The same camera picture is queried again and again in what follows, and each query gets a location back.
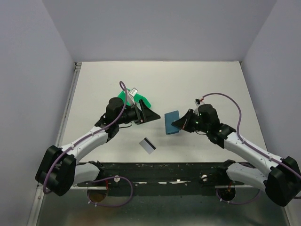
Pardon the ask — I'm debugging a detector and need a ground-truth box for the purple cable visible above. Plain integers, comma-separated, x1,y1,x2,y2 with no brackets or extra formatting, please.
194,92,301,205
43,81,134,208

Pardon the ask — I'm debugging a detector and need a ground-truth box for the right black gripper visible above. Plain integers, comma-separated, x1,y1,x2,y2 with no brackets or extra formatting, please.
173,109,209,133

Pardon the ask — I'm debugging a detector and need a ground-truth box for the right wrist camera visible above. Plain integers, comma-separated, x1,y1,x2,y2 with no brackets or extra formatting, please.
194,97,204,115

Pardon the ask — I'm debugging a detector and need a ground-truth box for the blue card holder wallet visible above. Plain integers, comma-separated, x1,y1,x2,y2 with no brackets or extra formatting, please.
164,110,180,135

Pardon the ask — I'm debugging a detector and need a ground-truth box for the green plastic bin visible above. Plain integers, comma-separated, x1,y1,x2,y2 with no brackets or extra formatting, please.
127,89,151,108

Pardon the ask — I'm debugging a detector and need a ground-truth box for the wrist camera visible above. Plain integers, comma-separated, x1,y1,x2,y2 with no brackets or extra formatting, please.
127,88,138,105
194,97,204,115

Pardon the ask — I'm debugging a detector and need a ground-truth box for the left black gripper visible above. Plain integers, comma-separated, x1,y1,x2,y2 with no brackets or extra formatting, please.
116,99,160,125

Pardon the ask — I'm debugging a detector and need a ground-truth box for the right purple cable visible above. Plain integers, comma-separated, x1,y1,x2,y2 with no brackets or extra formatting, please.
194,92,301,205

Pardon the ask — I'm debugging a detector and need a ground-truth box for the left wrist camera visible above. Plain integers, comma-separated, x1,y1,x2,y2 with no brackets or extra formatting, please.
127,88,138,105

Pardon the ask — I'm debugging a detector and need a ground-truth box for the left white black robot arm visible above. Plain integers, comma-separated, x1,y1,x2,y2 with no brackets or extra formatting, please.
35,97,161,196

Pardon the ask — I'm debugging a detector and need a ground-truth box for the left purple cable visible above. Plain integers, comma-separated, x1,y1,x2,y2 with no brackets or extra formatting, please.
43,81,134,208

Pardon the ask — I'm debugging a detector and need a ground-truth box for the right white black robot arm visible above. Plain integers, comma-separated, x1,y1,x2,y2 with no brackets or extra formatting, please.
172,104,301,207

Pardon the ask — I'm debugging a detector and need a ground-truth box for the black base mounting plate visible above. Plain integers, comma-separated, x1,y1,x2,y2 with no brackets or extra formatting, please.
78,162,230,196

